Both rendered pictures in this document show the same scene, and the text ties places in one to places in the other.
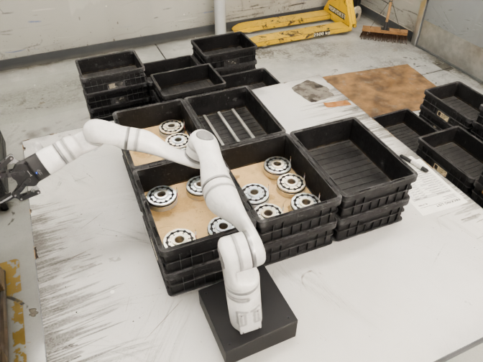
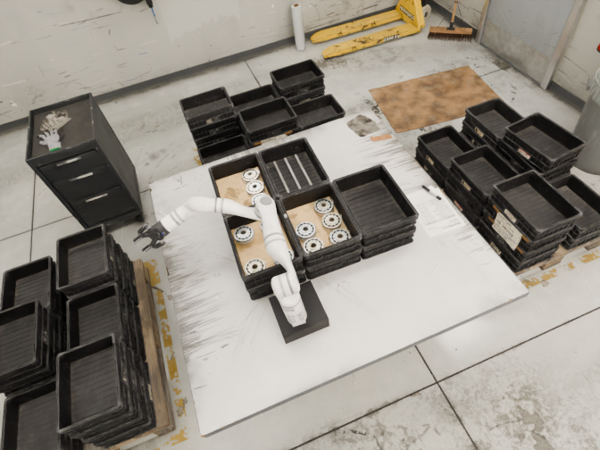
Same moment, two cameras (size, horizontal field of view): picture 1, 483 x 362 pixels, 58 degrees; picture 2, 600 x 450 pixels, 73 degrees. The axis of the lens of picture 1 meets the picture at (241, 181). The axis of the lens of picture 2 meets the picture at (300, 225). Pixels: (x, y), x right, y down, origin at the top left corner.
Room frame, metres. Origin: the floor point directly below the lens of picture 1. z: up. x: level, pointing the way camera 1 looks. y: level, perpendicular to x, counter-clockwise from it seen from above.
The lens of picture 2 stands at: (-0.10, -0.25, 2.48)
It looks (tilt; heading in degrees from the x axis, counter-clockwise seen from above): 52 degrees down; 10
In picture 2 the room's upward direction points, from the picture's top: 10 degrees counter-clockwise
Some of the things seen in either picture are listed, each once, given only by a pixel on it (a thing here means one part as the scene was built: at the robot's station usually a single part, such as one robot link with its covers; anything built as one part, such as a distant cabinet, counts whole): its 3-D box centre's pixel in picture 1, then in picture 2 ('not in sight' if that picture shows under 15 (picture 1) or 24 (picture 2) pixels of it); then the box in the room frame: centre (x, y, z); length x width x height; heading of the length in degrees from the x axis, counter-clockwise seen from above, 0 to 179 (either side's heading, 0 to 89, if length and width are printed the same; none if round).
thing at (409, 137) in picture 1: (405, 144); (445, 156); (2.23, -1.03, 0.26); 0.40 x 0.30 x 0.23; 24
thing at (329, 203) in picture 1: (274, 174); (318, 218); (1.15, -0.11, 0.92); 0.40 x 0.30 x 0.02; 22
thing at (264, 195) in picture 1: (254, 193); (305, 229); (1.12, -0.04, 0.86); 0.10 x 0.10 x 0.01
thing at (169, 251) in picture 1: (190, 197); (261, 237); (1.03, 0.16, 0.92); 0.40 x 0.30 x 0.02; 22
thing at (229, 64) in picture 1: (224, 72); (299, 95); (2.98, 0.13, 0.37); 0.40 x 0.30 x 0.45; 114
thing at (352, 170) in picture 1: (347, 166); (372, 204); (1.26, -0.39, 0.87); 0.40 x 0.30 x 0.11; 22
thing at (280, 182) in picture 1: (291, 182); (331, 220); (1.17, -0.18, 0.86); 0.10 x 0.10 x 0.01
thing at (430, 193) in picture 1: (420, 183); (433, 210); (1.35, -0.73, 0.70); 0.33 x 0.23 x 0.01; 24
